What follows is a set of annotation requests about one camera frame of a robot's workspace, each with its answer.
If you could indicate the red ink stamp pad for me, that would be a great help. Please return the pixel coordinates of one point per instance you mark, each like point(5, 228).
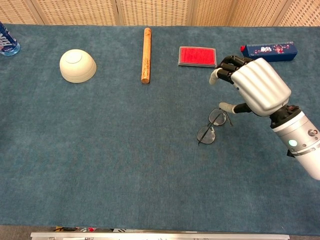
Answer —
point(197, 56)

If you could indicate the blue labelled drink bottle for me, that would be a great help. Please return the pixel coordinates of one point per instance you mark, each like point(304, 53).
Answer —
point(7, 41)

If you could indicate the cream upturned bowl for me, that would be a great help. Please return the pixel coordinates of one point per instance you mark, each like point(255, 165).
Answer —
point(77, 66)

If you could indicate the teal felt table mat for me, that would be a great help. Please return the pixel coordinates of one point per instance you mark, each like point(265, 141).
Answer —
point(125, 150)

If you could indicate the woven rattan folding screen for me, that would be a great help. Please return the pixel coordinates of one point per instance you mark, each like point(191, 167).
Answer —
point(160, 12)

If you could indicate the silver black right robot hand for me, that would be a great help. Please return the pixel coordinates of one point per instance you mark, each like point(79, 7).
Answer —
point(260, 86)

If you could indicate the wooden rolling pin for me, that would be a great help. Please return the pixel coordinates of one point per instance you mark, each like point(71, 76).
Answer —
point(146, 55)

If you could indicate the aluminium profile rail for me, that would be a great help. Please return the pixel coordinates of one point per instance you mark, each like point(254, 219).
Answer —
point(160, 236)

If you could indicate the blue printed rectangular box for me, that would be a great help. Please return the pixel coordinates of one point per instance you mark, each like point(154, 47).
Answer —
point(271, 51)

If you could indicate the thin-framed eyeglasses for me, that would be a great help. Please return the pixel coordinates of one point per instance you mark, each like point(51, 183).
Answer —
point(215, 122)

